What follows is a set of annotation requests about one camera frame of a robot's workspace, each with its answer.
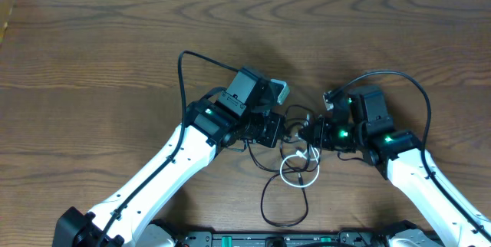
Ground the white USB cable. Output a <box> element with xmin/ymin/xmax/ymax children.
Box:
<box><xmin>279</xmin><ymin>145</ymin><xmax>321</xmax><ymax>189</ymax></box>

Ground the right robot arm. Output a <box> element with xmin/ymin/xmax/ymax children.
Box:
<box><xmin>298</xmin><ymin>85</ymin><xmax>490</xmax><ymax>246</ymax></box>

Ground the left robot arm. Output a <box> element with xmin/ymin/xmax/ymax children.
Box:
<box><xmin>52</xmin><ymin>68</ymin><xmax>289</xmax><ymax>246</ymax></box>

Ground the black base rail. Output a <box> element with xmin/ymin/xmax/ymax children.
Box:
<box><xmin>145</xmin><ymin>219</ymin><xmax>438</xmax><ymax>247</ymax></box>

